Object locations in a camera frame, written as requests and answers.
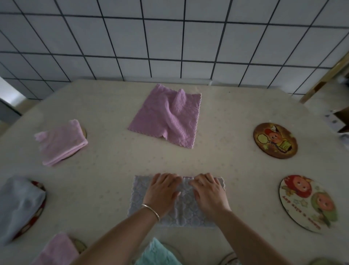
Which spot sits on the person's right hand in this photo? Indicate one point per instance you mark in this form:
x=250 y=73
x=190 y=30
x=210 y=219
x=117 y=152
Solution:
x=211 y=196

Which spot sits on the person's left hand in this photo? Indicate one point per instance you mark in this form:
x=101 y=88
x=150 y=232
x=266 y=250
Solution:
x=161 y=193

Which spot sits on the pink rimmed cartoon coaster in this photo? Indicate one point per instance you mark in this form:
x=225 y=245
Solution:
x=229 y=260

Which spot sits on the dark brown round coaster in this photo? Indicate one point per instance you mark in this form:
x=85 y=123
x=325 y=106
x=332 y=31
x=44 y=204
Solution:
x=275 y=140

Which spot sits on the two faces round coaster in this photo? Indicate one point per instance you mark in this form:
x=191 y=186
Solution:
x=300 y=204

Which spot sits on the red bordered round coaster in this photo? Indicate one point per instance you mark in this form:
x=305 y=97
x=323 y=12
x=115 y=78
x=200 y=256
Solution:
x=35 y=218

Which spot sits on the person's left forearm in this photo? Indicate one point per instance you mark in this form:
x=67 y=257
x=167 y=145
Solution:
x=117 y=240

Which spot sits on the person's right forearm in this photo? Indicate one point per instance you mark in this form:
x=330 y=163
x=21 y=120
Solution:
x=245 y=240

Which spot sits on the brown cardboard box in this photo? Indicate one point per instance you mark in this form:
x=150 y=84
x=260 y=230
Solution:
x=342 y=117

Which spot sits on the white wooden chair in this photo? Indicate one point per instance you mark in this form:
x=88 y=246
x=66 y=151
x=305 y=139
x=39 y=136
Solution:
x=8 y=90

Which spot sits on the golden door frame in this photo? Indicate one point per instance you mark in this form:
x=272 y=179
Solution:
x=321 y=82

